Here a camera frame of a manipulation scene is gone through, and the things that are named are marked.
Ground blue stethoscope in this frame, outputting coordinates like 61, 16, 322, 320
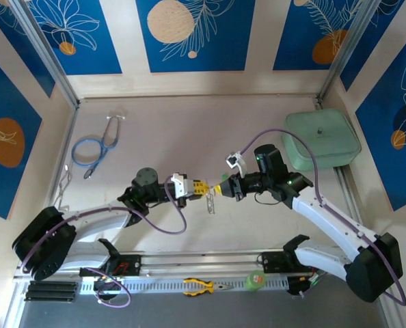
72, 114, 126, 180

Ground silver metal forceps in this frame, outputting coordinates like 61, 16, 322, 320
54, 163, 73, 211

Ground green tape roll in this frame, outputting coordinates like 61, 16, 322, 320
245, 269, 267, 293

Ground black profile block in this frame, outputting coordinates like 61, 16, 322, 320
24, 281, 78, 302

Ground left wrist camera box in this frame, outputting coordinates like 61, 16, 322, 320
171, 173, 195, 200

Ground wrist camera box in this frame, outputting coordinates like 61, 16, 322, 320
171, 173, 195, 200
225, 151, 247, 176

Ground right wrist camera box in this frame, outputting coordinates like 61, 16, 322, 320
225, 151, 247, 176

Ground aluminium mounting rail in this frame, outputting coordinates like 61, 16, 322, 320
13, 247, 390, 279

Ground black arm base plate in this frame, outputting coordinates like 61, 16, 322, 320
261, 251, 325, 274
79, 253, 142, 277

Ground yellow handled pliers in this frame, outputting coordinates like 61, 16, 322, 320
183, 277, 235, 297

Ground slotted grey cable duct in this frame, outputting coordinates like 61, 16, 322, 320
79, 275, 289, 294

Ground black cable mount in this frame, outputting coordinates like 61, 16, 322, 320
94, 277, 124, 302
286, 277, 310, 297

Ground aluminium frame post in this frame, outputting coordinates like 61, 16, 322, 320
8, 0, 81, 109
316, 0, 385, 102

